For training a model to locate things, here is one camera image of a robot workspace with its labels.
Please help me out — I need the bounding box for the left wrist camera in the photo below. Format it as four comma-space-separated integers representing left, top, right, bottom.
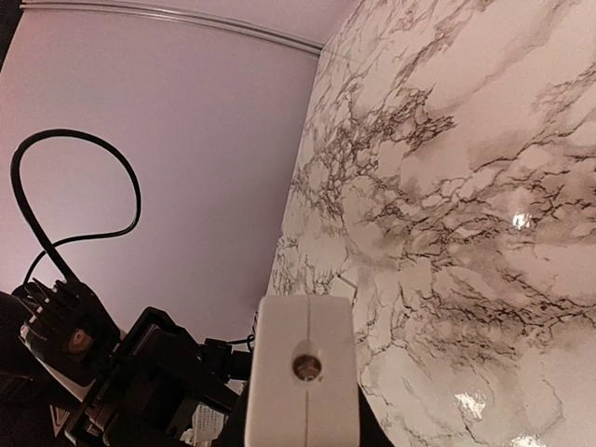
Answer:
17, 279, 120, 387

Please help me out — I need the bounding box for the white remote control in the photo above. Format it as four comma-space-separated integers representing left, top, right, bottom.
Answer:
244, 296, 359, 447

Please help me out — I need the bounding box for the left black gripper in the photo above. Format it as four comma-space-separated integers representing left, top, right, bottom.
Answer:
64, 307, 251, 446

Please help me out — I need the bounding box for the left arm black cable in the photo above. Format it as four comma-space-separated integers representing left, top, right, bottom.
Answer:
9, 129, 142, 285

